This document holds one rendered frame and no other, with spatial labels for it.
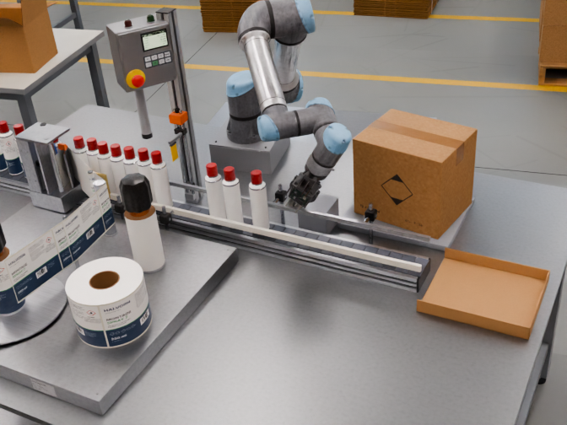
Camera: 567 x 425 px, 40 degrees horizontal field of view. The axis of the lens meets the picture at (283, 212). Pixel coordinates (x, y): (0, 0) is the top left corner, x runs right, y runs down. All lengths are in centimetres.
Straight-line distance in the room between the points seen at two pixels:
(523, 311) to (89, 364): 115
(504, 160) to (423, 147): 227
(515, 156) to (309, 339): 276
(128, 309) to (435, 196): 94
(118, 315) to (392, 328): 72
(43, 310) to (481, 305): 120
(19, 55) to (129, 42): 181
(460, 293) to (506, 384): 35
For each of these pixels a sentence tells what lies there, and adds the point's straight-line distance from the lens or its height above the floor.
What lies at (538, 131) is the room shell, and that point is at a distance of 490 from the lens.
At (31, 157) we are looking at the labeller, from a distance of 261.
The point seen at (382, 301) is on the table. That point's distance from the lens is 218.
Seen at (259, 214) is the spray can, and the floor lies 95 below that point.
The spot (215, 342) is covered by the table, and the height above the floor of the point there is 83.
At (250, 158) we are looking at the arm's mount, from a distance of 278.
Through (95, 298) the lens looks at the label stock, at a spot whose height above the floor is 102.
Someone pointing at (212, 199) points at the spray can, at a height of 98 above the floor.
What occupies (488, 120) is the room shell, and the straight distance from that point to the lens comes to 500.
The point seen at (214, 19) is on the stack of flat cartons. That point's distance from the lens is 662.
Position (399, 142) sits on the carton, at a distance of 234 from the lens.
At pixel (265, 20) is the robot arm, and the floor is 146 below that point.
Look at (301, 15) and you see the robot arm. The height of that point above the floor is 146.
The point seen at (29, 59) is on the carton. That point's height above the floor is 85.
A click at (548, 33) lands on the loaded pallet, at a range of 543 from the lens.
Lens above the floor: 223
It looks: 33 degrees down
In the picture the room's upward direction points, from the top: 5 degrees counter-clockwise
